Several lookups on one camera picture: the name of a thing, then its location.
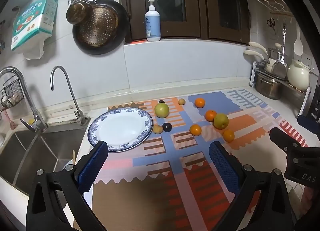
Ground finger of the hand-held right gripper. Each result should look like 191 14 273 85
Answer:
297 115 320 132
269 127 303 157

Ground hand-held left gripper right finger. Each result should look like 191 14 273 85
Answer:
209 141 299 231

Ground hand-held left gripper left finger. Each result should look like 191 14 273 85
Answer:
26 140 109 231

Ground blue patterned white plate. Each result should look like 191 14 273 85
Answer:
87 108 153 153

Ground green apple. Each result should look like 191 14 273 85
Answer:
154 103 170 118
213 113 229 129

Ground black appliance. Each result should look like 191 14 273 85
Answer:
306 87 320 123

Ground cream ceramic pitcher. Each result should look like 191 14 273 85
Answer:
287 59 314 91

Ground colourful patterned mat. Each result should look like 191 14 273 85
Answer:
92 91 309 231

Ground large steel pot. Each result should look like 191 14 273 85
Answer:
254 72 282 100

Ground steel sink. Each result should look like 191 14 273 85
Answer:
0 121 87 191

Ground steel spatula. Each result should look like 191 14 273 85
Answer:
271 24 288 79

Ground large steel faucet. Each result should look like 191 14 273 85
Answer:
0 66 48 133

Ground slim gooseneck faucet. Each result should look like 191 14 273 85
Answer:
51 66 91 124

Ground white spoon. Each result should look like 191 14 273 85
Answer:
293 24 304 55

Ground black scissors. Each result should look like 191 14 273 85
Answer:
266 18 277 35

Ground white plastic bag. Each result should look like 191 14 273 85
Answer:
24 39 46 60

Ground metal colander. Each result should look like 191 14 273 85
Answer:
77 5 119 47

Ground black frying pan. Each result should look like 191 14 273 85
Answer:
72 0 130 55

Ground white pump bottle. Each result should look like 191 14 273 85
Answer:
144 0 161 42

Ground small copper pot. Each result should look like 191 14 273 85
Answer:
66 0 93 25

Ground teal tissue pack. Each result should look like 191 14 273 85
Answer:
10 0 58 52

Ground white wall socket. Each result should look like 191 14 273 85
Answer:
296 55 313 69

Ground cream saucepan white handle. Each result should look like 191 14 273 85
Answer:
244 50 275 73

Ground lidded steel pot white handle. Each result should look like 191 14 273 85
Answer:
248 42 285 61

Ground black wire basket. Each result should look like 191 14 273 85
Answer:
0 79 25 112

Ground white wire hanger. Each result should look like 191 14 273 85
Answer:
254 0 294 17

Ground dark wooden window frame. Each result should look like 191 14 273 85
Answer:
119 0 252 45

